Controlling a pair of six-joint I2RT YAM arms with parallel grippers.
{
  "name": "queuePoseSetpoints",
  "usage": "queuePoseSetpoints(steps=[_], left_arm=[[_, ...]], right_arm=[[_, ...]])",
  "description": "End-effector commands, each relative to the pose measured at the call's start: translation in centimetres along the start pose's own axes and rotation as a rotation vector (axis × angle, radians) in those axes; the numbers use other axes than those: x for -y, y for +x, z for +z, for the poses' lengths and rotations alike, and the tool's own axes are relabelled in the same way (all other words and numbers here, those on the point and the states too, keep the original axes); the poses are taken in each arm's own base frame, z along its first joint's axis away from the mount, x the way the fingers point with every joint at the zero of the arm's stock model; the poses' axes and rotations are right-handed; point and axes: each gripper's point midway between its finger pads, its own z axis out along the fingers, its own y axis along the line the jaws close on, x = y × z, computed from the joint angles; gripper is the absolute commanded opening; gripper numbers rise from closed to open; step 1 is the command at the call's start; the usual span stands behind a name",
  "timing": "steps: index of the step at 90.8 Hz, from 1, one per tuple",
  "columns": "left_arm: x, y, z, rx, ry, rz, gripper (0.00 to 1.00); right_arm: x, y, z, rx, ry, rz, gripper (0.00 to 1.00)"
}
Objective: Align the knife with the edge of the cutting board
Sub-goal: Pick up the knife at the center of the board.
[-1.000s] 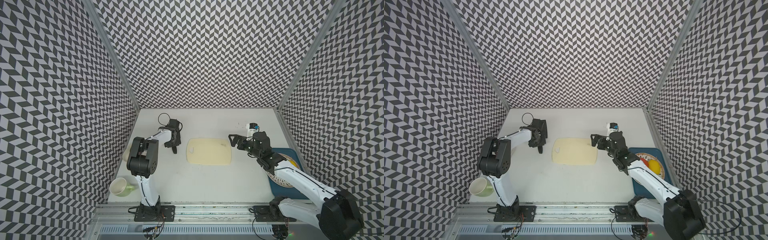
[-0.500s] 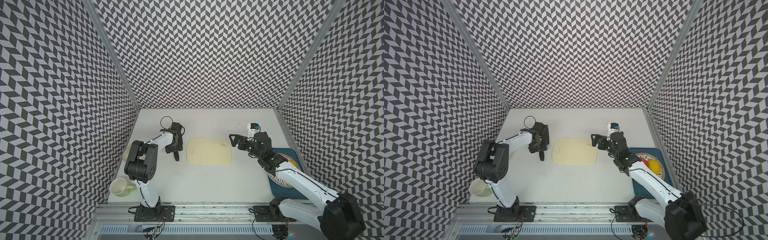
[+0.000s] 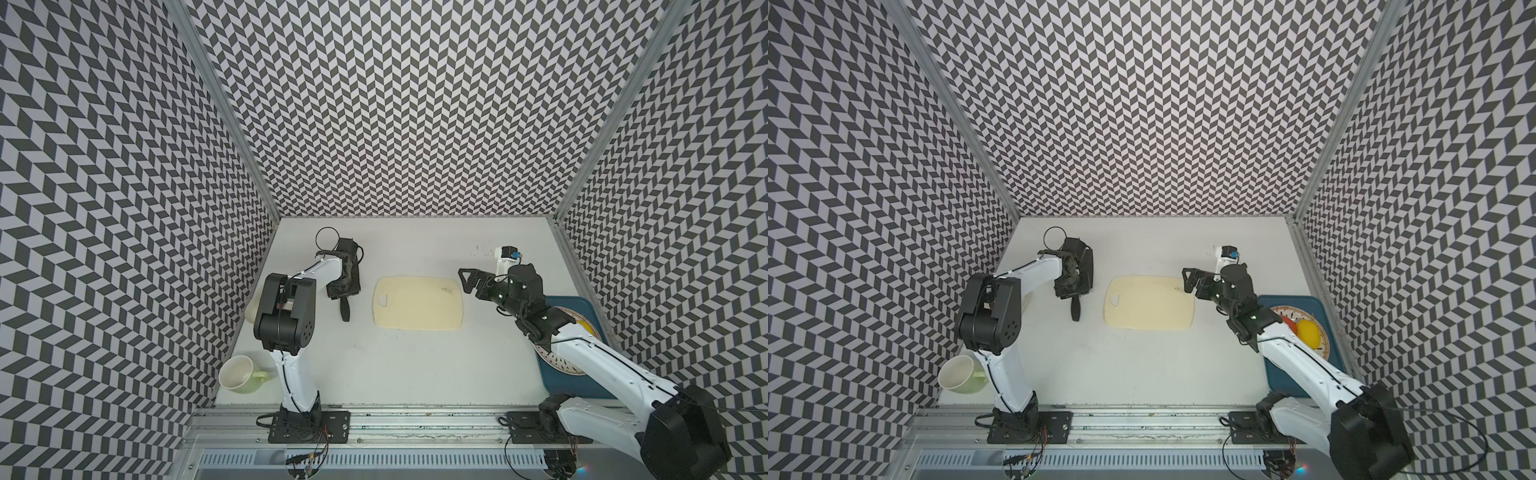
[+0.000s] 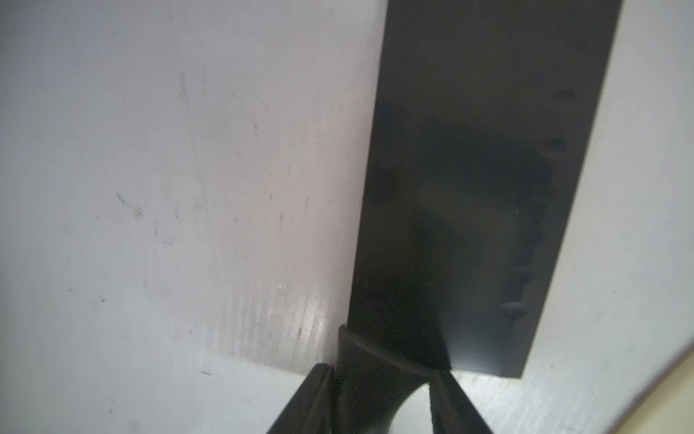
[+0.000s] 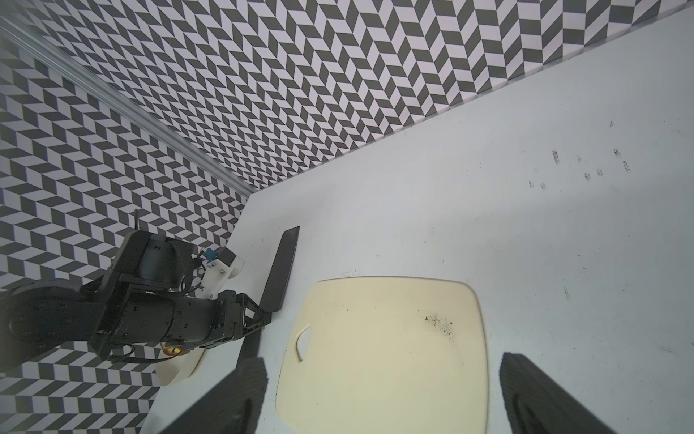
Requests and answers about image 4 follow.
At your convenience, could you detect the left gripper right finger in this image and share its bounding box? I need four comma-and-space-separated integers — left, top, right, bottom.
429, 371, 493, 434

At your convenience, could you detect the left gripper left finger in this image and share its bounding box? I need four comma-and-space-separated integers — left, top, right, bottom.
267, 363, 334, 434

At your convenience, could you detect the black cleaver knife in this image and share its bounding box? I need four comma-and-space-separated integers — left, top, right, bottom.
334, 1, 622, 433

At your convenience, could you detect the beige cutting board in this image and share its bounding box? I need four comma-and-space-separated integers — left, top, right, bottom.
612, 348, 693, 434

